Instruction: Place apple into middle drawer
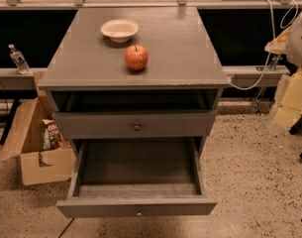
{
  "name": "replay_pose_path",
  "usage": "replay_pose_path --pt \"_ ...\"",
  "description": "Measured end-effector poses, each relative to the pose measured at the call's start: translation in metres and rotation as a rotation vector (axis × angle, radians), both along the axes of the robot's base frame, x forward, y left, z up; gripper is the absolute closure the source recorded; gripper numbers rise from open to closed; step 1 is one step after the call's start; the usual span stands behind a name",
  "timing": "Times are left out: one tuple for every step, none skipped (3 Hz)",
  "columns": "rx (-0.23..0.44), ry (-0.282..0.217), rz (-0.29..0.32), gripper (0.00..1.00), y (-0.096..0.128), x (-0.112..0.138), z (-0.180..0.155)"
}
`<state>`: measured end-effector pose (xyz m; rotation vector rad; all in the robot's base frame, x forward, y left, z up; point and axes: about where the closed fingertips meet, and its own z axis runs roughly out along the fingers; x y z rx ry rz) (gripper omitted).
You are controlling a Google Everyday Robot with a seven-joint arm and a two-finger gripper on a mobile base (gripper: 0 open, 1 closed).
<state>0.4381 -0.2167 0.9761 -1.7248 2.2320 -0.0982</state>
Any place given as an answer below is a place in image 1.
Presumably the grey drawer cabinet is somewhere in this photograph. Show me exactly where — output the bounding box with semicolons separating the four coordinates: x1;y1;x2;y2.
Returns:
40;7;227;149

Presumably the snack bag in box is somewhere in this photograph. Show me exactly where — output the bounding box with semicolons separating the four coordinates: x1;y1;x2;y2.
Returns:
43;119;62;150

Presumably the closed grey drawer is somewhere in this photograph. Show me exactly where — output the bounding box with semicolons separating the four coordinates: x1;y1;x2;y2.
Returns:
53;111;216;139

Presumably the open grey drawer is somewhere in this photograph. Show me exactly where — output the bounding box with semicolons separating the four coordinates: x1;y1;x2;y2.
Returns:
56;138;217;218

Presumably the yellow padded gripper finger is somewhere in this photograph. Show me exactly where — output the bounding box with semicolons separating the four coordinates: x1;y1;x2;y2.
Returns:
268;67;302;134

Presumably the red apple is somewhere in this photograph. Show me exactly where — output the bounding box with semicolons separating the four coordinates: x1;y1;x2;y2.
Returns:
125;45;149;70

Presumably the white bowl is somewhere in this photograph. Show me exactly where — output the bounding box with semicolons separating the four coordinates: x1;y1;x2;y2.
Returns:
101;19;139;43

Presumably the clear water bottle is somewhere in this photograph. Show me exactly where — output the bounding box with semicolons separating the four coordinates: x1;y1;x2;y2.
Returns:
8;44;30;74

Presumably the white cable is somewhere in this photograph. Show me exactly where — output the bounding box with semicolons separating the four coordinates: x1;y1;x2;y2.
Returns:
228;0;300;91

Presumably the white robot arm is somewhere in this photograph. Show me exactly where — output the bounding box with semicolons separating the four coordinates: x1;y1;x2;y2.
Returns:
264;11;302;134

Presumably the cardboard box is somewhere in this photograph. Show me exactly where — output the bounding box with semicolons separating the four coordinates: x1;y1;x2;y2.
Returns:
0;72;76;185

